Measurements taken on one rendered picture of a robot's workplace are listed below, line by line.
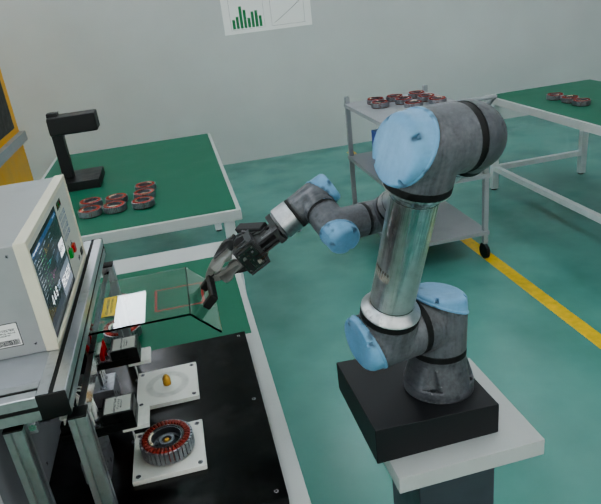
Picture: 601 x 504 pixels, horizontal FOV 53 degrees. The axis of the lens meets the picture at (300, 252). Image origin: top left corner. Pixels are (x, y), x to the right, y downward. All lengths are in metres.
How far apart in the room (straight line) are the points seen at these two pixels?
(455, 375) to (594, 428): 1.37
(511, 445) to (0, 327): 1.00
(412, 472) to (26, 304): 0.79
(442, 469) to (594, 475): 1.20
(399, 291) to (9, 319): 0.67
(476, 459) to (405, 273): 0.44
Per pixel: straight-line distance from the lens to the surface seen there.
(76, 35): 6.43
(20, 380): 1.09
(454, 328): 1.25
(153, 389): 1.56
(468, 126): 0.97
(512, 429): 1.39
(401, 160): 0.93
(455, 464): 1.30
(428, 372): 1.30
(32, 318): 1.12
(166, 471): 1.32
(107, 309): 1.35
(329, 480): 2.34
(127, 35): 6.39
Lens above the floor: 1.64
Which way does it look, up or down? 24 degrees down
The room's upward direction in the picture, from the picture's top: 7 degrees counter-clockwise
